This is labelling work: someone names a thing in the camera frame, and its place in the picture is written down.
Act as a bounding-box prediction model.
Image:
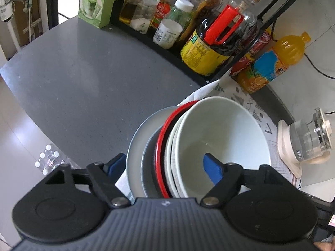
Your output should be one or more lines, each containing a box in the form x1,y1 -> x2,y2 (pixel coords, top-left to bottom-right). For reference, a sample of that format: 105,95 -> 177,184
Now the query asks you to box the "water bottle pack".
35,143 -> 80,176

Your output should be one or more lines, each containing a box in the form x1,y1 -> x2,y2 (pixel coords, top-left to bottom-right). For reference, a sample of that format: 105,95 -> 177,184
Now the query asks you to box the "soy sauce jug red handle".
180,0 -> 260,76

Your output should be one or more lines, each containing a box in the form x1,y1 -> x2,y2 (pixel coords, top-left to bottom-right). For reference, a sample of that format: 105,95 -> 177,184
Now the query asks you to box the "red snack can stack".
229,28 -> 271,76

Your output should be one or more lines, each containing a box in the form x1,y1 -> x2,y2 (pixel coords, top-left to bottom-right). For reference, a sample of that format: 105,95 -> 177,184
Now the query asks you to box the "orange juice bottle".
237,32 -> 311,93

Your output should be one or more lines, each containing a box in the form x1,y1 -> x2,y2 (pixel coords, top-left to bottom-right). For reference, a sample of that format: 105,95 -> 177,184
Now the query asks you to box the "black metal kitchen rack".
110,0 -> 297,85

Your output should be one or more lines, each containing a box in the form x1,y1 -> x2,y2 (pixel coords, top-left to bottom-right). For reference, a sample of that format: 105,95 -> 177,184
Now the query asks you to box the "white standing fan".
1,0 -> 21,52

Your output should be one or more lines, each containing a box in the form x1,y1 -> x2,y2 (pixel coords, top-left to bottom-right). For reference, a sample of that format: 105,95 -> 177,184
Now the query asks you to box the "small white plate blue logo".
141,126 -> 163,198

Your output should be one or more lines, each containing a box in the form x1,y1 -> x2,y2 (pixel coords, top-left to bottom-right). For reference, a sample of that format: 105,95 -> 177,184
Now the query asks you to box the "white plate with blue script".
125,106 -> 177,199

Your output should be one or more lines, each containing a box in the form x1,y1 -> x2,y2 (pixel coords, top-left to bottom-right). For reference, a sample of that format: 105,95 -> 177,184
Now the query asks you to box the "patterned white table cloth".
115,72 -> 303,199

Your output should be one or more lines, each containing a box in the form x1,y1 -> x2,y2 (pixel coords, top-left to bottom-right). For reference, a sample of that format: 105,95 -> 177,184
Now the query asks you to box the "glass electric kettle cream handle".
289,108 -> 333,164

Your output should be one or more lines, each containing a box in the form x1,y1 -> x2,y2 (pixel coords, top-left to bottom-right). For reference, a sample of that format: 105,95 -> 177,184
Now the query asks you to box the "cream kettle base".
278,120 -> 302,178

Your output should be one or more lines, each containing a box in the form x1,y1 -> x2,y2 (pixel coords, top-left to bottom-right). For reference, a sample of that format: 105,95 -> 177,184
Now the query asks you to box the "green carton box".
78,0 -> 115,29

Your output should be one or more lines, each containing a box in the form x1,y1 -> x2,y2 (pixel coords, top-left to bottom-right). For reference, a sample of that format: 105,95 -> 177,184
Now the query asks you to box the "white bowl with plant print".
175,96 -> 271,201

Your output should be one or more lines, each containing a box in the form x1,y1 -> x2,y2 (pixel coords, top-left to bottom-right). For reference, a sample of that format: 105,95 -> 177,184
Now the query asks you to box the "red and black bowl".
152,100 -> 198,198

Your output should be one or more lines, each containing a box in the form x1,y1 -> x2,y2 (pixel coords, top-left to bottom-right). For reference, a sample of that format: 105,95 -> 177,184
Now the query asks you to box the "person right hand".
314,242 -> 335,251

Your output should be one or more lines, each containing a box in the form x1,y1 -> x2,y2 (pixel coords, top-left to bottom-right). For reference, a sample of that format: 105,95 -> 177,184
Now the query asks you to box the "white bowl yellow-green outside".
164,111 -> 189,198

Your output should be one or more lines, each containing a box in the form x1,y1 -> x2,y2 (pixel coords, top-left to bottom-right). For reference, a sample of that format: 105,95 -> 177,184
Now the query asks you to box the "white top oil bottle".
119,0 -> 155,26

